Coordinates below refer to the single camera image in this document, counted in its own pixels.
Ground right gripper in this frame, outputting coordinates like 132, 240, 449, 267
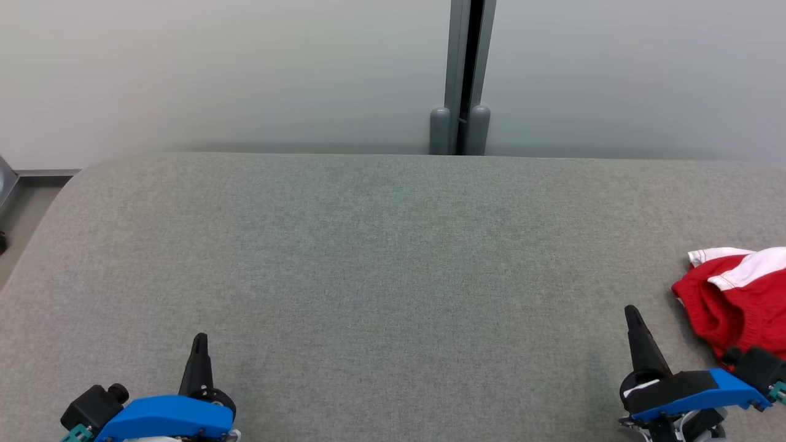
618, 305, 728, 442

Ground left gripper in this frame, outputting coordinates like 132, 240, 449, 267
178, 333, 241, 442

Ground red shorts with white stripes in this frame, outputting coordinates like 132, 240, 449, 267
671, 247, 786, 369

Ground blue left camera bracket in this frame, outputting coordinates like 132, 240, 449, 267
95, 395, 235, 442

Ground blue camera bracket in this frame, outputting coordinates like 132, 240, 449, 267
629, 368, 773, 424
95, 395, 235, 442

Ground blue right camera bracket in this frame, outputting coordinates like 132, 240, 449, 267
629, 368, 773, 424

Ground grey cylinder post foot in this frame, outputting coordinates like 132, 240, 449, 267
467, 105, 491, 155
429, 107, 452, 155

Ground grey metal partition post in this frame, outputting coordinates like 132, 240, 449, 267
445, 0, 497, 155

